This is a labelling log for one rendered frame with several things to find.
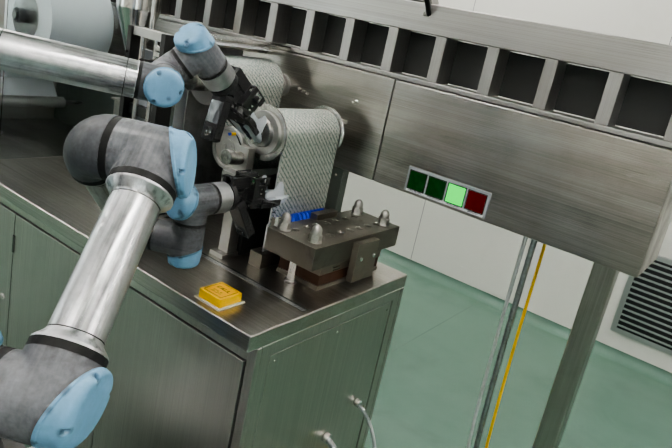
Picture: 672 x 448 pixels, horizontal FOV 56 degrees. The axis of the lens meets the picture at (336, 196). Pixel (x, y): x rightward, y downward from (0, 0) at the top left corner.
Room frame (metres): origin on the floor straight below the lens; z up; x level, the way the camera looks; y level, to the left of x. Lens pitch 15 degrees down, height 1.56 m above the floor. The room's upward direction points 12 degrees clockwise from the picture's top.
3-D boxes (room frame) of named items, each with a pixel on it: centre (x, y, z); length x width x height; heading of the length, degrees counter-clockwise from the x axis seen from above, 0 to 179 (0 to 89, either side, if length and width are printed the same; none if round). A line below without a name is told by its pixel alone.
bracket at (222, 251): (1.59, 0.27, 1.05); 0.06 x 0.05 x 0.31; 146
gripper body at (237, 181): (1.48, 0.23, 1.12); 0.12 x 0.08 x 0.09; 146
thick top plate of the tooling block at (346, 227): (1.64, -0.02, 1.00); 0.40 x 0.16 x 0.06; 146
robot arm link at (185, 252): (1.35, 0.33, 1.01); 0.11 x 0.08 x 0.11; 88
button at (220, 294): (1.32, 0.21, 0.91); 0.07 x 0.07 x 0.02; 56
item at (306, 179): (1.68, 0.09, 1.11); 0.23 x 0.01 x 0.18; 146
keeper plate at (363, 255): (1.60, -0.11, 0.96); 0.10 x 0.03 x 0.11; 146
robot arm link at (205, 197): (1.35, 0.32, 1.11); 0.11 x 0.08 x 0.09; 146
